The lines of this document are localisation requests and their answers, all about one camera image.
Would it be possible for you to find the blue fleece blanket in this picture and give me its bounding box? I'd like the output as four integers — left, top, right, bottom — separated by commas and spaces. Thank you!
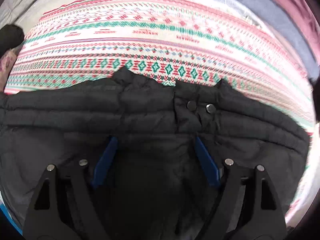
237, 0, 319, 82

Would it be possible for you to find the red green patterned blanket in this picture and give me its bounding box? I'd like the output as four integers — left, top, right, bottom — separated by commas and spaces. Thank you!
4, 0, 318, 225

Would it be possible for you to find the black quilted puffer jacket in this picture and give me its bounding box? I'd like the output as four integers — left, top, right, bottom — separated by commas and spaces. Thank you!
1, 68, 310, 239

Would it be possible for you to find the black folded garment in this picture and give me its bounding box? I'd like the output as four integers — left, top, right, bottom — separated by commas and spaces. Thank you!
0, 24, 24, 57

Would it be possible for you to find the pink striped duvet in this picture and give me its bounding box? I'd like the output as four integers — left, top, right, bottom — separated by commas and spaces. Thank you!
272, 0, 319, 61

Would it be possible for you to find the blue plastic basket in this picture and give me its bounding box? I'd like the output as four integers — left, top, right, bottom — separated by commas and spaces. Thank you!
0, 203, 22, 235

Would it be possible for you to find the pink floral folded bedding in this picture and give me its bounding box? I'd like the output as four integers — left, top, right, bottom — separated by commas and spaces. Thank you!
0, 47, 20, 92

